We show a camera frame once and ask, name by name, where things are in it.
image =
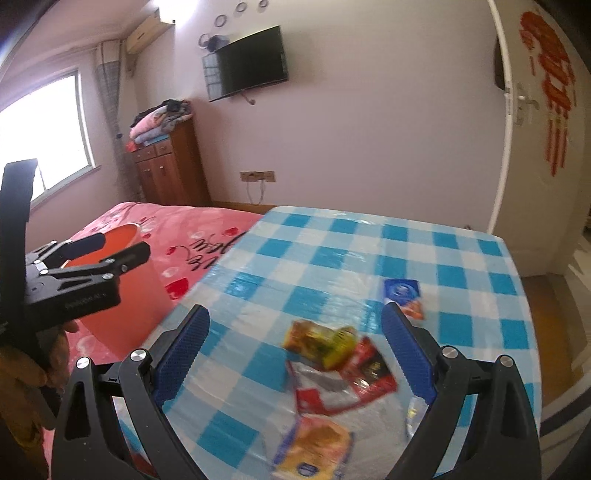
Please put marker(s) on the white and red wrapper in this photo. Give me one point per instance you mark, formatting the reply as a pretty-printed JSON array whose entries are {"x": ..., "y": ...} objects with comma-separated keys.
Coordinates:
[{"x": 318, "y": 387}]

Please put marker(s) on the orange-red plastic bucket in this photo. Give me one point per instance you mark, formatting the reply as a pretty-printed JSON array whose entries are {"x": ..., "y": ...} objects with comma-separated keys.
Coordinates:
[{"x": 134, "y": 300}]

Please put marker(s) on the black wall television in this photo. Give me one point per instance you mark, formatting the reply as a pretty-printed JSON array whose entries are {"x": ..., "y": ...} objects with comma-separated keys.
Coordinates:
[{"x": 249, "y": 64}]

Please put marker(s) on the grey plaid curtain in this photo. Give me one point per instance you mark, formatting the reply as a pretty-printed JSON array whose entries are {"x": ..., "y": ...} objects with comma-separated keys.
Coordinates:
[{"x": 111, "y": 92}]

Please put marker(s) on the person's left hand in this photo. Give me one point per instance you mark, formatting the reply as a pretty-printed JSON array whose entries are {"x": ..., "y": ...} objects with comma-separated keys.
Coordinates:
[{"x": 18, "y": 383}]

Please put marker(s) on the white door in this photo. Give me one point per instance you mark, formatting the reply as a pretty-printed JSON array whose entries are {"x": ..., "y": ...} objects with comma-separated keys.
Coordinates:
[{"x": 531, "y": 184}]

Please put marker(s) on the brown wooden cabinet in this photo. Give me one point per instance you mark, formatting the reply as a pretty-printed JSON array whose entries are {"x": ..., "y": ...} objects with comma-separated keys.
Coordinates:
[{"x": 171, "y": 170}]

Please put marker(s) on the pink printed bed blanket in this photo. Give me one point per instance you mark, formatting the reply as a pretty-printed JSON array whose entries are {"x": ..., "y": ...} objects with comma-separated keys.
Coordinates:
[{"x": 198, "y": 240}]

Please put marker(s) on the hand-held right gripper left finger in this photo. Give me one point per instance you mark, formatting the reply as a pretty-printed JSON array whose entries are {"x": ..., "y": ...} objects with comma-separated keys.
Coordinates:
[{"x": 184, "y": 350}]

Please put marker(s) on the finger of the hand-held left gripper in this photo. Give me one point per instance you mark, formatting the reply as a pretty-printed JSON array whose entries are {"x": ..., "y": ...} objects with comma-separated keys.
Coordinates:
[
  {"x": 129, "y": 258},
  {"x": 85, "y": 244}
]

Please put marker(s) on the blue packet with food picture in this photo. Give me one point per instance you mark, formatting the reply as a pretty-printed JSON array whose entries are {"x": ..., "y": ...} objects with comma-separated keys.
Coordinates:
[{"x": 401, "y": 290}]

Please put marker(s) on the wall socket strip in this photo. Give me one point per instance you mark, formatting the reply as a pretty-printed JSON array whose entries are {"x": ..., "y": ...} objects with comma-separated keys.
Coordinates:
[{"x": 258, "y": 176}]

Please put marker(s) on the yellow snack wrapper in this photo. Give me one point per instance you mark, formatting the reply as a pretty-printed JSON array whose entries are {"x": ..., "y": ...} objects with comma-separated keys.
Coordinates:
[{"x": 323, "y": 344}]

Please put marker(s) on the blue white checkered tablecloth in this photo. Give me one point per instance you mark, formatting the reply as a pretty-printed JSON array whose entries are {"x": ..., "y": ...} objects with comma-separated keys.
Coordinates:
[{"x": 323, "y": 258}]

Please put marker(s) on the orange snack packet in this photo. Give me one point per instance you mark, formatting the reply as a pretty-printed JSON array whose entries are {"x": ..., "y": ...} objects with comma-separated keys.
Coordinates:
[{"x": 314, "y": 443}]

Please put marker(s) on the small wall-mounted device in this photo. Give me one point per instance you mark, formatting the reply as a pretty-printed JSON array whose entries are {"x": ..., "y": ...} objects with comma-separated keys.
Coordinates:
[{"x": 214, "y": 41}]

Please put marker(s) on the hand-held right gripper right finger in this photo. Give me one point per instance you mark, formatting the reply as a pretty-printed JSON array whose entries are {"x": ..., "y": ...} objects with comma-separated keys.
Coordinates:
[{"x": 411, "y": 350}]

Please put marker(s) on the pile of folded blankets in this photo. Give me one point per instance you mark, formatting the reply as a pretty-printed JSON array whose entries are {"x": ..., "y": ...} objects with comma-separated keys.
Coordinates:
[{"x": 152, "y": 124}]

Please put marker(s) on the window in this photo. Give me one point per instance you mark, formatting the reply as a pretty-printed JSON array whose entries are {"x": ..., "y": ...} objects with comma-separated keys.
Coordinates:
[{"x": 46, "y": 129}]

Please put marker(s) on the red snack wrapper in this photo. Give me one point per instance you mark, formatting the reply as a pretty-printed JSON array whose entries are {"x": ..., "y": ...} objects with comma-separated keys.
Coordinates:
[{"x": 369, "y": 374}]

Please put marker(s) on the red hanging door decoration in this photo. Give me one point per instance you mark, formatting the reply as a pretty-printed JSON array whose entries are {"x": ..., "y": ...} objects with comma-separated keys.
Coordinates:
[{"x": 554, "y": 69}]

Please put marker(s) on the white air conditioner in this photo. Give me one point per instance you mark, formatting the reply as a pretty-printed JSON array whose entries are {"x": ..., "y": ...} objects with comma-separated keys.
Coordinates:
[{"x": 145, "y": 34}]

